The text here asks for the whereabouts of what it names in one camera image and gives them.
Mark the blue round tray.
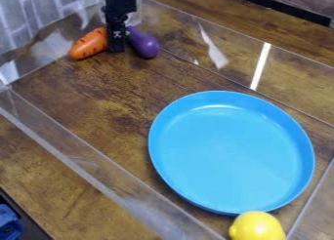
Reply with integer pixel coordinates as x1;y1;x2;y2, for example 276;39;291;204
148;91;315;215

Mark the yellow toy lemon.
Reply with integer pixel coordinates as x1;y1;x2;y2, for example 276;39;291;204
228;211;287;240

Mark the clear acrylic enclosure wall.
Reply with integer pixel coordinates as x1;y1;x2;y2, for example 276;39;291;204
0;0;334;240

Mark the purple toy eggplant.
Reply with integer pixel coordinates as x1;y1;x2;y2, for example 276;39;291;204
127;26;159;59

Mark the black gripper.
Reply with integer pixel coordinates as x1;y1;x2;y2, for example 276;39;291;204
101;0;137;53

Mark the blue object at corner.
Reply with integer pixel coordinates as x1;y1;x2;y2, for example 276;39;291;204
0;204;24;240

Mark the orange toy carrot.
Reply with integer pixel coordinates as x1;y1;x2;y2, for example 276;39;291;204
68;27;108;60

